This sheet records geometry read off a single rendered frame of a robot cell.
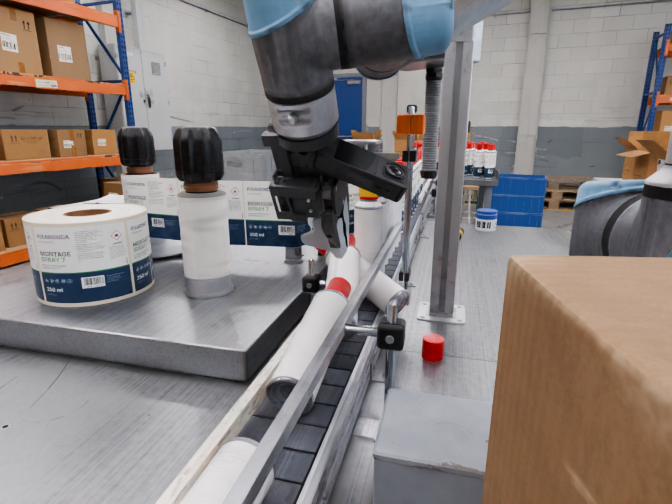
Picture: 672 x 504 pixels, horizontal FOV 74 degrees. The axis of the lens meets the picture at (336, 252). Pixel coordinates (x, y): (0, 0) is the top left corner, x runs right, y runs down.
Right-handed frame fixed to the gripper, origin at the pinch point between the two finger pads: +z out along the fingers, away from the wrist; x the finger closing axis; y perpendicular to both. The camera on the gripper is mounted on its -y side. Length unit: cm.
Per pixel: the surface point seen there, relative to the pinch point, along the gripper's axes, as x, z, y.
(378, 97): -730, 338, 128
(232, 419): 28.9, -6.4, 3.8
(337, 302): 10.2, -1.1, -1.3
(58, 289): 7.6, 6.2, 49.0
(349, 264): -2.2, 5.3, 0.3
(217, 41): -649, 196, 374
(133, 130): -36, 2, 59
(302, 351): 19.5, -3.9, 0.2
